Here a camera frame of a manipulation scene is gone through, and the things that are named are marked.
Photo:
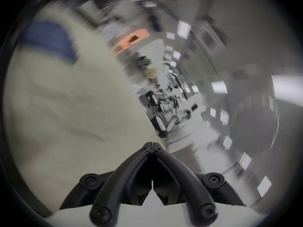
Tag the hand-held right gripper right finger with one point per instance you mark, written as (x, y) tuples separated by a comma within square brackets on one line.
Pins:
[(187, 176)]

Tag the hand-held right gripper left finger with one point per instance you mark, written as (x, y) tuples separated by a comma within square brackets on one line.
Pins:
[(123, 174)]

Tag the dark blue shirt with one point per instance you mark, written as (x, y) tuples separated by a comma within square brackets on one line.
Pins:
[(51, 40)]

